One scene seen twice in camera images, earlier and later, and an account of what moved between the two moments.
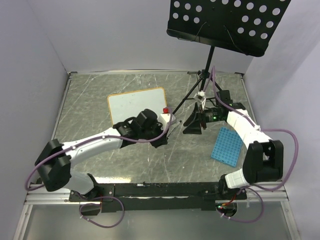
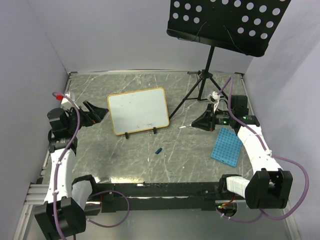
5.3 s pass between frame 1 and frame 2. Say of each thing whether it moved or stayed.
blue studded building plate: stayed
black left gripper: moved
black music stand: stayed
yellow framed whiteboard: stayed
